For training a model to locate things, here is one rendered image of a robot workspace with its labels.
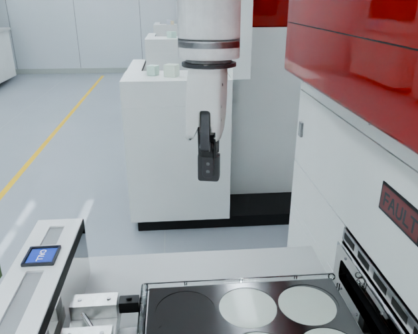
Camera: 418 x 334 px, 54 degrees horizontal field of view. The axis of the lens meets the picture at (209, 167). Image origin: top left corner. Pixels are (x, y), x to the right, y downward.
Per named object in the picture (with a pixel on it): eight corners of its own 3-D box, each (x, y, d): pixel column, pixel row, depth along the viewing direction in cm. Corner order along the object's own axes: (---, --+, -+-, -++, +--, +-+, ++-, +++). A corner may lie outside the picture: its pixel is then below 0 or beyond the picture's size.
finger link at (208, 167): (198, 136, 61) (198, 179, 63) (194, 143, 58) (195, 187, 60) (219, 137, 60) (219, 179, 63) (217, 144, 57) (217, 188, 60)
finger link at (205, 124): (202, 90, 56) (206, 109, 61) (198, 142, 53) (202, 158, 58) (211, 90, 56) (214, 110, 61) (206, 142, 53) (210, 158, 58)
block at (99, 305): (119, 304, 75) (118, 290, 73) (117, 317, 71) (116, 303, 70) (74, 307, 74) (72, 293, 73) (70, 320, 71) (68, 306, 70)
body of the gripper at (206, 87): (188, 51, 61) (189, 124, 65) (174, 59, 52) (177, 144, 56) (238, 52, 61) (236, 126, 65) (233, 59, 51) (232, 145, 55)
